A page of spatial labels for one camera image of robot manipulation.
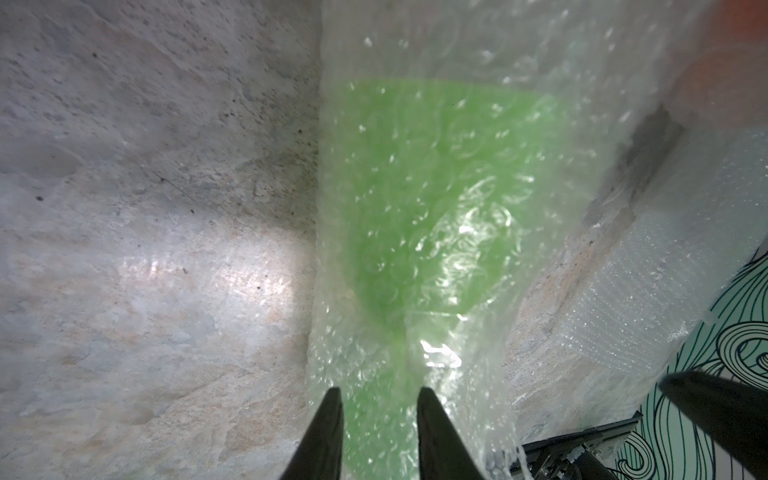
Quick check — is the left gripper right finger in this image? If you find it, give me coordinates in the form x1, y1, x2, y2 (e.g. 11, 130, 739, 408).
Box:
417, 387, 483, 480

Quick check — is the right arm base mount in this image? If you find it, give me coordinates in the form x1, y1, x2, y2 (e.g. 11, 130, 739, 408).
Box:
523, 411, 643, 479

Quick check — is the orange glass in bubble wrap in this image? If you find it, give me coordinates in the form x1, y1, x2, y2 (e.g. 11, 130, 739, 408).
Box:
664, 0, 767, 129

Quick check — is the green glass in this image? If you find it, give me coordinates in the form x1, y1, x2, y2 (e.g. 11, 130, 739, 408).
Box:
305, 0, 715, 480

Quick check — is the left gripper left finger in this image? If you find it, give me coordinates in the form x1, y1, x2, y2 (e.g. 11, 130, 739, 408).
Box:
280, 387, 344, 480

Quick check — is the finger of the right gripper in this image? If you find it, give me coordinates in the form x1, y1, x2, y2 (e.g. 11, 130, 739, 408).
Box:
658, 371, 767, 477

